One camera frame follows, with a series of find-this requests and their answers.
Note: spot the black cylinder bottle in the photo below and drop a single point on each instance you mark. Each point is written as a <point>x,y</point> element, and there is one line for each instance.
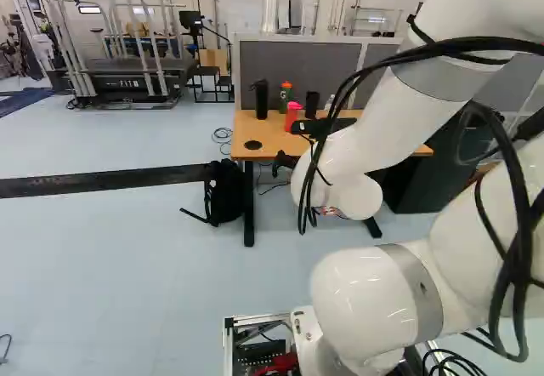
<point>312,104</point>

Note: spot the tall black bottle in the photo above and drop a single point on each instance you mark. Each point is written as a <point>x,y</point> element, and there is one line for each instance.
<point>261,99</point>

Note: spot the wooden table with black legs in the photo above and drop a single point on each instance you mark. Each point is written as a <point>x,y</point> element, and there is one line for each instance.
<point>265,131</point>

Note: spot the clear plastic bottle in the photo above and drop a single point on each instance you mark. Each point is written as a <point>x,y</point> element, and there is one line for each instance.
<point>330,103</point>

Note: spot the grey partition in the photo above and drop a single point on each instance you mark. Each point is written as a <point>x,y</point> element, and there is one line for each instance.
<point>297,65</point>

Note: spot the black cabinet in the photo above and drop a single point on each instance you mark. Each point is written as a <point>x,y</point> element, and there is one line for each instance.
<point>425,180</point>

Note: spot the treadmill with white rails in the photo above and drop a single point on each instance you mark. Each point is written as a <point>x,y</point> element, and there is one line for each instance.
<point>127,78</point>

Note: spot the black frame step box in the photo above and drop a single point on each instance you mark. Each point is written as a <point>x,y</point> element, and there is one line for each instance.
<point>212,76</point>

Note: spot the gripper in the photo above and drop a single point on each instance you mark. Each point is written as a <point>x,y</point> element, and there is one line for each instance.
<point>323,125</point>

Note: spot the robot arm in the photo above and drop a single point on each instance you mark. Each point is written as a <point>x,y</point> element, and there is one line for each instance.
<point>382,291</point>

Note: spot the pink bottle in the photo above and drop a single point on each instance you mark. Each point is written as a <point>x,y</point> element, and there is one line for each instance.
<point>292,114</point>

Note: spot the black backpack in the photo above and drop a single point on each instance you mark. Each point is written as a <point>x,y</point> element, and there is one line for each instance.
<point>225,193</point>

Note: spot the green bottle with orange cap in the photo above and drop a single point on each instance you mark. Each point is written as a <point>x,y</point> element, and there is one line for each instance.
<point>285,97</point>

